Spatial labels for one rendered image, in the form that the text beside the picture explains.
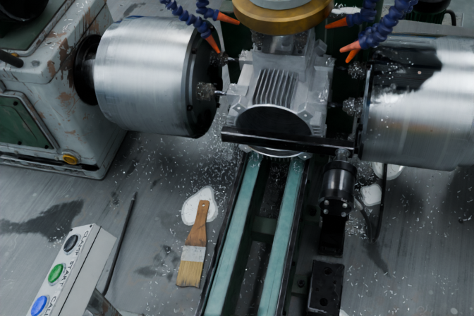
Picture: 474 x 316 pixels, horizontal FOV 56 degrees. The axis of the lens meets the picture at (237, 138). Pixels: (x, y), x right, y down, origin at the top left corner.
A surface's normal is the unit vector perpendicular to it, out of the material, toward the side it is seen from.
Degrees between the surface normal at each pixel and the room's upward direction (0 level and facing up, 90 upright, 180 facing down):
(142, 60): 32
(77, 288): 58
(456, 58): 9
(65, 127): 90
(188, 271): 2
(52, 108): 90
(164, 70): 40
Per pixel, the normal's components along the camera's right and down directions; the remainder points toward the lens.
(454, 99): -0.24, 0.00
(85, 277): 0.76, -0.23
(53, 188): -0.11, -0.63
